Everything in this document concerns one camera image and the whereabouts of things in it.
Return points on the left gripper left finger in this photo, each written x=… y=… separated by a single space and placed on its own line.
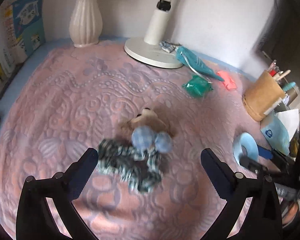
x=34 y=218

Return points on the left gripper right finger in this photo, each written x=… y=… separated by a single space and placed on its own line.
x=263 y=220

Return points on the plush bear plaid clothes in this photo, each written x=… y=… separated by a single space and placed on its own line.
x=135 y=154

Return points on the green clay packet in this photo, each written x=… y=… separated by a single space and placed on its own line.
x=197 y=87

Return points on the teal drawstring pouch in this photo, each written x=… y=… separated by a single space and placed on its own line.
x=191 y=60

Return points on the person right hand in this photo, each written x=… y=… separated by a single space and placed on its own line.
x=289 y=213

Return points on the blue tissue pack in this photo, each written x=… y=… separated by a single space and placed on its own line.
x=279 y=129

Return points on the wooden pen holder cup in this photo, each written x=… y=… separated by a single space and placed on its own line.
x=262 y=97

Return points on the wooden stick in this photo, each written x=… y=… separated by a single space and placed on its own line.
x=282 y=75

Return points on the pink patterned table mat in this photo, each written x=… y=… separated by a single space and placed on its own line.
x=75 y=97

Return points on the small plaid cloth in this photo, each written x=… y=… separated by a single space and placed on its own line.
x=168 y=46

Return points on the white desk lamp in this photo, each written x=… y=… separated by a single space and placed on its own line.
x=147 y=49

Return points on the white ribbed vase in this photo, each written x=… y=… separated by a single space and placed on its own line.
x=85 y=23

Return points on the red handled tool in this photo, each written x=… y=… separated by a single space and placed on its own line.
x=272 y=70

